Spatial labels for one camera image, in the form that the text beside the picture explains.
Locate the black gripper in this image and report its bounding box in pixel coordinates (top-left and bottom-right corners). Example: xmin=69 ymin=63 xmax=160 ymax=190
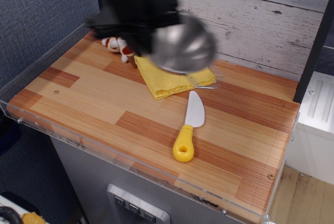
xmin=86 ymin=0 xmax=180 ymax=55

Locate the stainless steel colander bowl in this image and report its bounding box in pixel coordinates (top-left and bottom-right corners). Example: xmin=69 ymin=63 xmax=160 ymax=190
xmin=148 ymin=13 xmax=222 ymax=89

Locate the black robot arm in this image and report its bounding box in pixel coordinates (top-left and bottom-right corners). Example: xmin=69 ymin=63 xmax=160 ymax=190
xmin=86 ymin=0 xmax=180 ymax=55

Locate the white brown plush dog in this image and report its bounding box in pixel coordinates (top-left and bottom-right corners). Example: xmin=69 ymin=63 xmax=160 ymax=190
xmin=102 ymin=37 xmax=137 ymax=69

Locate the folded yellow cloth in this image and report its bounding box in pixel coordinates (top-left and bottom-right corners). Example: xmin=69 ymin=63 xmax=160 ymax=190
xmin=134 ymin=56 xmax=217 ymax=100

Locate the clear acrylic table guard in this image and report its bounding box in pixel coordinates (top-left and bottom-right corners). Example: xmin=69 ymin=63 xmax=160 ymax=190
xmin=0 ymin=11 xmax=301 ymax=224

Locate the grey cabinet with dispenser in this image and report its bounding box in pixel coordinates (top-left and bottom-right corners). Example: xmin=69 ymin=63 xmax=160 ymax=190
xmin=51 ymin=138 xmax=238 ymax=223

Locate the white side cabinet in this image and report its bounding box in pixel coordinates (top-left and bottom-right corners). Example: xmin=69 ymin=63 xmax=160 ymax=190
xmin=285 ymin=72 xmax=333 ymax=184

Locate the yellow object bottom left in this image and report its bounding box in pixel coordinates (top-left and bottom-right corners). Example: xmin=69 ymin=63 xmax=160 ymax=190
xmin=21 ymin=212 xmax=46 ymax=224

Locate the yellow handled toy knife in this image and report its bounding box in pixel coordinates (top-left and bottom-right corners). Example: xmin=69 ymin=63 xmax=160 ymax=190
xmin=173 ymin=91 xmax=205 ymax=162

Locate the black right frame post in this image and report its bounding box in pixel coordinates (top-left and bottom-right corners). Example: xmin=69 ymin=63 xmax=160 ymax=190
xmin=293 ymin=0 xmax=333 ymax=103

